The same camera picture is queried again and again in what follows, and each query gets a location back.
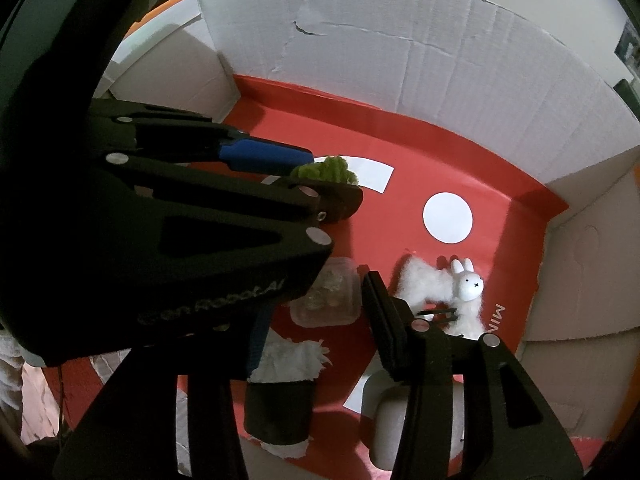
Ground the green plush toy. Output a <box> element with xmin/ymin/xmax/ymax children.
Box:
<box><xmin>290</xmin><ymin>155</ymin><xmax>360</xmax><ymax>188</ymax></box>

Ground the orange cardboard box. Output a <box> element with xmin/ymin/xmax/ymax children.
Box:
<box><xmin>90</xmin><ymin>0</ymin><xmax>640</xmax><ymax>480</ymax></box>

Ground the white fluffy rabbit keychain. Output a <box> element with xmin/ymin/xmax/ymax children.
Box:
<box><xmin>398</xmin><ymin>255</ymin><xmax>485</xmax><ymax>338</ymax></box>

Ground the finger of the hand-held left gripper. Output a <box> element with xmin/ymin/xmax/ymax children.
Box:
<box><xmin>92</xmin><ymin>100</ymin><xmax>315</xmax><ymax>173</ymax></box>
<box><xmin>97</xmin><ymin>150</ymin><xmax>364</xmax><ymax>263</ymax></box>

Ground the grey rounded case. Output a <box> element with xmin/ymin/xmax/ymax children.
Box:
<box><xmin>360</xmin><ymin>370</ymin><xmax>468</xmax><ymax>471</ymax></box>

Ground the clear plastic container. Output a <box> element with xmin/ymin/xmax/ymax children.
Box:
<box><xmin>290</xmin><ymin>256</ymin><xmax>362</xmax><ymax>327</ymax></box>

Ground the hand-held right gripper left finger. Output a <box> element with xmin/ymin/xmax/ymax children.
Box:
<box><xmin>52</xmin><ymin>305</ymin><xmax>275</xmax><ymax>480</ymax></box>

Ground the black and white plush roll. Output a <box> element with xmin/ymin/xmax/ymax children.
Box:
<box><xmin>243</xmin><ymin>337</ymin><xmax>332</xmax><ymax>459</ymax></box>

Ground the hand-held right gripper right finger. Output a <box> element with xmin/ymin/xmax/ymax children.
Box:
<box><xmin>362</xmin><ymin>271</ymin><xmax>583</xmax><ymax>480</ymax></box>

